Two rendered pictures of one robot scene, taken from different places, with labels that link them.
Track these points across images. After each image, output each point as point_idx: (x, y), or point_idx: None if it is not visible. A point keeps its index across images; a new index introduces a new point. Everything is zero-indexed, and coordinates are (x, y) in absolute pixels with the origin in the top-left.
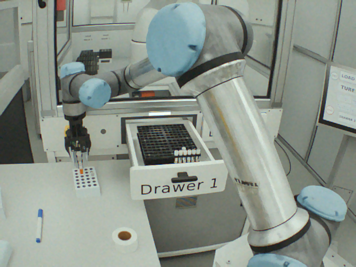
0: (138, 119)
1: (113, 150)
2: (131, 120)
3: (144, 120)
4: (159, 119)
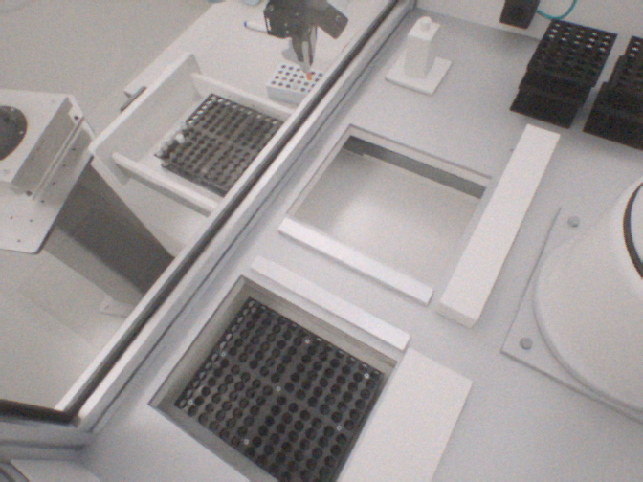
0: (395, 206)
1: None
2: (401, 194)
3: (383, 216)
4: (365, 245)
